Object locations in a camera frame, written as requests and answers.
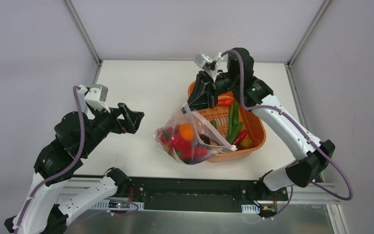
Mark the red toy lychee bunch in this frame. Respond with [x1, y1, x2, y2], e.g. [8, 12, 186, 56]
[159, 125, 183, 157]

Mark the orange toy tangerine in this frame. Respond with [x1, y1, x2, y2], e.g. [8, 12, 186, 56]
[179, 123, 195, 141]

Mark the dark purple toy mangosteen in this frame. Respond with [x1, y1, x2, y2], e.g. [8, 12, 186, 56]
[199, 135, 211, 145]

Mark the clear pink zip top bag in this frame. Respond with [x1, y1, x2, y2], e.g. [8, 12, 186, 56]
[154, 102, 237, 165]

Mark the red toy chili pepper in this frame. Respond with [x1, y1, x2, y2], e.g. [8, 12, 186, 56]
[170, 134, 208, 160]

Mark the purple toy eggplant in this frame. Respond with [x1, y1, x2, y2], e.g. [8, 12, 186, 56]
[182, 154, 217, 165]

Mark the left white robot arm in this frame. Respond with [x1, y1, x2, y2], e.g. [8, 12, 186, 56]
[4, 103, 145, 234]

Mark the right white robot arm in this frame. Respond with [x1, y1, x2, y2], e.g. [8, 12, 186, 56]
[187, 47, 335, 200]

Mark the long green toy pepper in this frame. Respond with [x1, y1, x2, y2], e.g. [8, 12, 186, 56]
[232, 100, 239, 127]

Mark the dark green toy cucumber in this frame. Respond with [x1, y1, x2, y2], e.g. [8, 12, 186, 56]
[227, 105, 233, 138]

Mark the orange plastic basket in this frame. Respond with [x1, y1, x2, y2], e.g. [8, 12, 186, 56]
[187, 80, 267, 164]

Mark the small red toy pepper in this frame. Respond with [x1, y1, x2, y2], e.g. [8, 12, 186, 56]
[233, 130, 248, 145]

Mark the small yellow toy fruit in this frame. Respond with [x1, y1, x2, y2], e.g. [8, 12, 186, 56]
[238, 138, 254, 150]

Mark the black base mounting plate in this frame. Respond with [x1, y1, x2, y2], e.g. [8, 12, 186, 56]
[114, 176, 290, 213]

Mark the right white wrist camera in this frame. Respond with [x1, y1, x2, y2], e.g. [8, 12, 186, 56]
[194, 53, 223, 81]

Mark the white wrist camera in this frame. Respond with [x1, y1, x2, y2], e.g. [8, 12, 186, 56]
[194, 53, 223, 81]
[78, 84, 111, 113]

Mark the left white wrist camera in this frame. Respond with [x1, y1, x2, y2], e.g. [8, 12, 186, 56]
[78, 84, 111, 113]

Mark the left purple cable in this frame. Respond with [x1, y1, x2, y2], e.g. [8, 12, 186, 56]
[13, 85, 140, 234]

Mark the purple cable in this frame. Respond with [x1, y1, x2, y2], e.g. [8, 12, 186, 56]
[13, 85, 140, 234]
[219, 49, 354, 223]

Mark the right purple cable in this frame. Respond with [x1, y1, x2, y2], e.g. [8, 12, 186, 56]
[219, 49, 354, 223]

